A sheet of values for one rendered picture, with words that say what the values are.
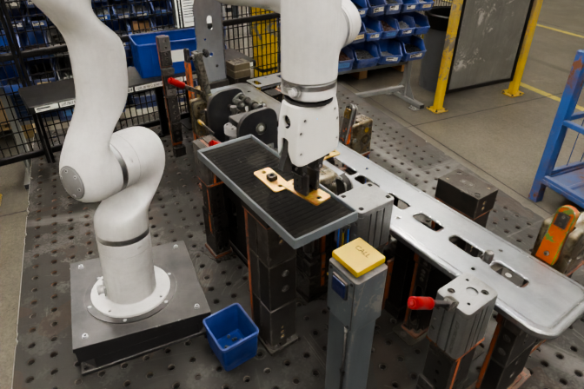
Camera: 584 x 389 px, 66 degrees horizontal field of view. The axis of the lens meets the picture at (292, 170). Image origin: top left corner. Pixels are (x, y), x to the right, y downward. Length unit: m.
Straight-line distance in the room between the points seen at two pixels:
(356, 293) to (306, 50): 0.37
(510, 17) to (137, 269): 3.92
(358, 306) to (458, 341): 0.20
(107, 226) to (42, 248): 0.57
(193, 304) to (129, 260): 0.20
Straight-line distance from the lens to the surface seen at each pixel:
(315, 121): 0.68
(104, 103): 0.94
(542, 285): 1.01
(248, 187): 0.87
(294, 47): 0.64
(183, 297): 1.21
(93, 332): 1.18
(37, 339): 1.35
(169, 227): 1.55
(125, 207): 1.08
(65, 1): 0.86
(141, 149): 1.02
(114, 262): 1.13
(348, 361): 0.86
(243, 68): 1.89
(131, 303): 1.20
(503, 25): 4.47
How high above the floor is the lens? 1.64
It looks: 31 degrees down
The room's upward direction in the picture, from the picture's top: straight up
